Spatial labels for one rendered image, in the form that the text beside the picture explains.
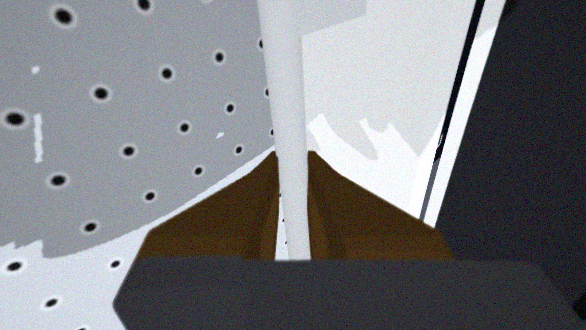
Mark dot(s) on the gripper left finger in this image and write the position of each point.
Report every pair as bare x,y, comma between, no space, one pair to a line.
237,220

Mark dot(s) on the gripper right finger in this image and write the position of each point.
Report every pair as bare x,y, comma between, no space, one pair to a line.
353,223

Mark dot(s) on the white lab instrument with drawer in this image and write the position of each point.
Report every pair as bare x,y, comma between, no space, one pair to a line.
366,84

